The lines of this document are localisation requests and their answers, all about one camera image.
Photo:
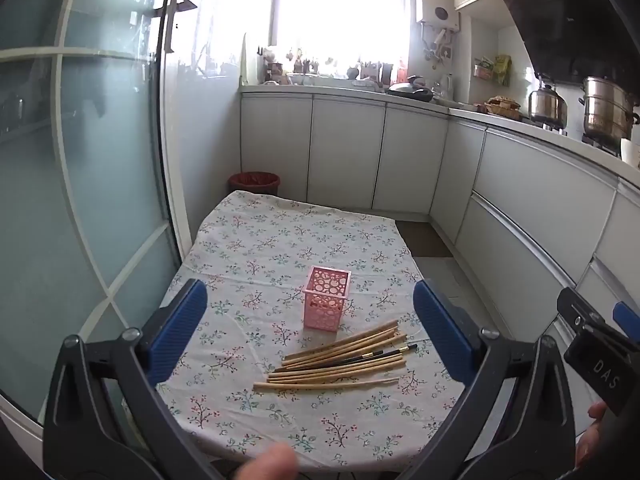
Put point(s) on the pink perforated plastic basket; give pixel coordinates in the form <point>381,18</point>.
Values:
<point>325,310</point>

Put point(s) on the person's left hand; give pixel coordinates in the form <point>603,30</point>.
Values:
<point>270,462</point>

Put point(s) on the frosted glass sliding door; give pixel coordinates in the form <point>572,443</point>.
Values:
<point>100,160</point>

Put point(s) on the bright kitchen window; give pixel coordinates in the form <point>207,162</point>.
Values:
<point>340,10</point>

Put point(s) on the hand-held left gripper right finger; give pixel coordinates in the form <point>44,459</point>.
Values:
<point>440,330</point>

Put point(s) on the wall spice rack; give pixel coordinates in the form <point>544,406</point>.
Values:
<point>483,69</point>

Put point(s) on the wicker bread basket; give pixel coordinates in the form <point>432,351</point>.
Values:
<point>501,106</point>

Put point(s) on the brown floor mat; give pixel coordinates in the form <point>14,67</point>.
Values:
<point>422,240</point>

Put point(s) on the gas stove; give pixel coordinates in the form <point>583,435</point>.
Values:
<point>575,132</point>

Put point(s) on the clear electric kettle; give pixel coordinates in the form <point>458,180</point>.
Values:
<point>448,87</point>

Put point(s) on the red trash bin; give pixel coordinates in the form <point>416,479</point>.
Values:
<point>254,182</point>

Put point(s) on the steel steamer pot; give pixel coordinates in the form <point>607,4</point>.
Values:
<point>607,110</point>

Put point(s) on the person's right hand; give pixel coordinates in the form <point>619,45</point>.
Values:
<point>587,440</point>

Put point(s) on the pile of wooden chopsticks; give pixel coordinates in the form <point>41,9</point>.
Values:
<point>320,377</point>

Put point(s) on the white countertop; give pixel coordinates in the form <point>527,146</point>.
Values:
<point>350,91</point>

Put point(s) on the floral tablecloth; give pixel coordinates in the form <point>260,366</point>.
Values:
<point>250,260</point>

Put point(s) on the white bowl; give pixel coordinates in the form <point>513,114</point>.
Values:
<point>631,152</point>

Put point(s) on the white cutting board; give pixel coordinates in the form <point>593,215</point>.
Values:
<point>248,60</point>

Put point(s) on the row of windowsill jars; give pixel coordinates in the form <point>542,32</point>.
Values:
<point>300,67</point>

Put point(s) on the yellow packet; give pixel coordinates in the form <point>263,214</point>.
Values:
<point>503,70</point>

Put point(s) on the black range hood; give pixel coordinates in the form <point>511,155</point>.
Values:
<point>565,20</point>

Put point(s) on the black wok with lid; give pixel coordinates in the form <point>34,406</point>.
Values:
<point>410,89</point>

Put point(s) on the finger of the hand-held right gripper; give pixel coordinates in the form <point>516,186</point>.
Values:
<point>627,320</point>
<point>580,312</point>

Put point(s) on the steel kettle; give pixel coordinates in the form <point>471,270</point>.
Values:
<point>547,105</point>

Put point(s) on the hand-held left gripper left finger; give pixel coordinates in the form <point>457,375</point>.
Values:
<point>180,330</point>

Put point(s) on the white base cabinets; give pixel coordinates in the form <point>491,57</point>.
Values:
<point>525,200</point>

